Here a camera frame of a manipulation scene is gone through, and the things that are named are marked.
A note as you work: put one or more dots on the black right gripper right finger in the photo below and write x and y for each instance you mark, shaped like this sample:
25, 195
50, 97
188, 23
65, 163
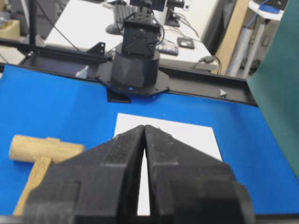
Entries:
188, 186

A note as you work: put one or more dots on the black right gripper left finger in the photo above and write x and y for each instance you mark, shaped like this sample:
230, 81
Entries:
98, 186

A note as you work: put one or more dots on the wooden mallet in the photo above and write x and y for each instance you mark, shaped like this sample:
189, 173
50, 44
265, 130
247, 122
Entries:
42, 152

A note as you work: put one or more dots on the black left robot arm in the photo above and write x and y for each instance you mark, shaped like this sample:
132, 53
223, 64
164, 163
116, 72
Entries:
135, 67

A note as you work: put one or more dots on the large white foam board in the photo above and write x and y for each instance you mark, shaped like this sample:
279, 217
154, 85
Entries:
202, 138

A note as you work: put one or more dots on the dark green backdrop sheet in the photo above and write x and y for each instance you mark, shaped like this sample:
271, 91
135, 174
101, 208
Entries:
275, 85

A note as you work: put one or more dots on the small black box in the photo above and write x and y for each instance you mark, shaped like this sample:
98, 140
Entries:
185, 42

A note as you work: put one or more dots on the black monitor stand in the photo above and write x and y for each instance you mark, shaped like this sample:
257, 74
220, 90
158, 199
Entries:
171, 18

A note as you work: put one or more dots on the black computer keyboard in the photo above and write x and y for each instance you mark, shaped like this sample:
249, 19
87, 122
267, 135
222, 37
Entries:
121, 12

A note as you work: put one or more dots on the black aluminium frame rail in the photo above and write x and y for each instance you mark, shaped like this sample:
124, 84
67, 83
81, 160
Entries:
65, 63

